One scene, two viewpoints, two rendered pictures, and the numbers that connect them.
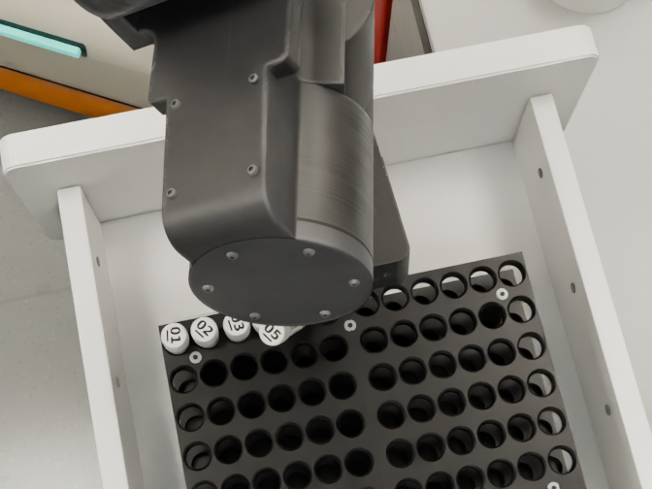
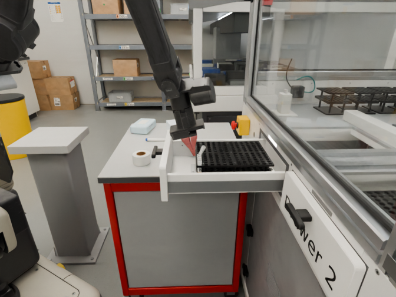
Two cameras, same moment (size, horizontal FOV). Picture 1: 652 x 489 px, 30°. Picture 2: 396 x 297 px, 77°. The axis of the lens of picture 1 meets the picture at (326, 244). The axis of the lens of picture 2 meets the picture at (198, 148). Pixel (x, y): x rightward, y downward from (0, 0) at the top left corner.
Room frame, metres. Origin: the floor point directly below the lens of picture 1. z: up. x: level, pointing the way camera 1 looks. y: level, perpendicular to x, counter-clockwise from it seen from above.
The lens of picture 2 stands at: (0.02, 0.69, 1.24)
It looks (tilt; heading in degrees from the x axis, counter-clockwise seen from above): 24 degrees down; 281
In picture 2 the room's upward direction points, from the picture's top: straight up
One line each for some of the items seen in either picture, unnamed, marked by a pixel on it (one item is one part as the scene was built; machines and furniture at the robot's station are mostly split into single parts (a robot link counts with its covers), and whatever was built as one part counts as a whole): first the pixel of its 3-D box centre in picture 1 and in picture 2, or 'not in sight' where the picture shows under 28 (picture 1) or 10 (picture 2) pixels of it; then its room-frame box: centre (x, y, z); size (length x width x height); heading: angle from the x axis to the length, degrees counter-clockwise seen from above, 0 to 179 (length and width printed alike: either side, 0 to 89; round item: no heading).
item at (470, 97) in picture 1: (304, 139); (167, 160); (0.24, 0.01, 0.87); 0.29 x 0.02 x 0.11; 103
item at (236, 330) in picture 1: (239, 335); not in sight; (0.13, 0.04, 0.89); 0.01 x 0.01 x 0.05
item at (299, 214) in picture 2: not in sight; (300, 215); (-0.11, 0.26, 0.91); 0.07 x 0.04 x 0.01; 103
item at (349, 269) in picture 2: not in sight; (310, 227); (-0.14, 0.25, 0.87); 0.29 x 0.02 x 0.11; 103
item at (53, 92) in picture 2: not in sight; (49, 85); (3.48, -3.31, 0.42); 0.85 x 0.33 x 0.84; 13
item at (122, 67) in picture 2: not in sight; (126, 67); (2.10, -3.61, 0.72); 0.41 x 0.32 x 0.28; 13
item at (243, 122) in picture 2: not in sight; (242, 125); (0.02, -0.38, 0.88); 0.07 x 0.05 x 0.07; 103
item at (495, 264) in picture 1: (345, 308); (198, 153); (0.15, -0.01, 0.90); 0.18 x 0.02 x 0.01; 103
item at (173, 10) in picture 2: not in sight; (183, 10); (1.11, -3.82, 1.61); 0.40 x 0.30 x 0.17; 13
